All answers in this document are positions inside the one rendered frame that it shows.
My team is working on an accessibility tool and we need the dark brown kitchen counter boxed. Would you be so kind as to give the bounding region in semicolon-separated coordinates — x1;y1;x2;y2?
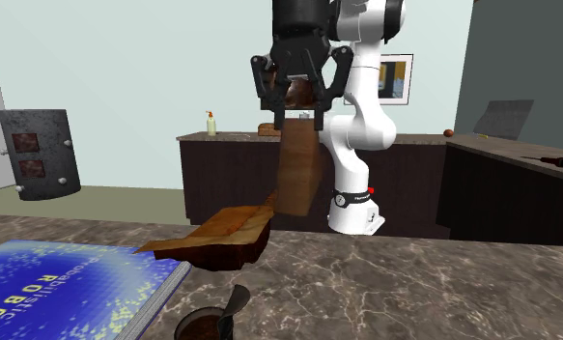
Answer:
176;109;452;240

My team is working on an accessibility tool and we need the blue book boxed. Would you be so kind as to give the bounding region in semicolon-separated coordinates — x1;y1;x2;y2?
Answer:
0;239;193;340

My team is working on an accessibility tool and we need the grey metal cabinet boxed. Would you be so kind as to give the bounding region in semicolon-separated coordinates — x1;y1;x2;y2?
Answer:
0;108;82;203

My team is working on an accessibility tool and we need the white framed wall picture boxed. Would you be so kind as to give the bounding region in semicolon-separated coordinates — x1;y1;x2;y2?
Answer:
344;52;414;106

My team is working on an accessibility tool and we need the brown wooden scoop-shaped thing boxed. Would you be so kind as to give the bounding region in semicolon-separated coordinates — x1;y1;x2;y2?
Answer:
133;117;323;272

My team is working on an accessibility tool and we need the dark brown cup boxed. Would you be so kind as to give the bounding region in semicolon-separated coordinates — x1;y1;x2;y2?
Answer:
174;306;235;340

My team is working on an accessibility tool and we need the black kitchen counter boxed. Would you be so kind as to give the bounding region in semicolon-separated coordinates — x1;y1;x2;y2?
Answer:
435;99;563;248

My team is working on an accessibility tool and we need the grey spoon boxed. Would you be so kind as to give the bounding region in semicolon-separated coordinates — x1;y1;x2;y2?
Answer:
216;283;252;340

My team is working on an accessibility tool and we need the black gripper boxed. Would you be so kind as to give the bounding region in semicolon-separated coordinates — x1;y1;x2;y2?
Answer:
250;0;355;132

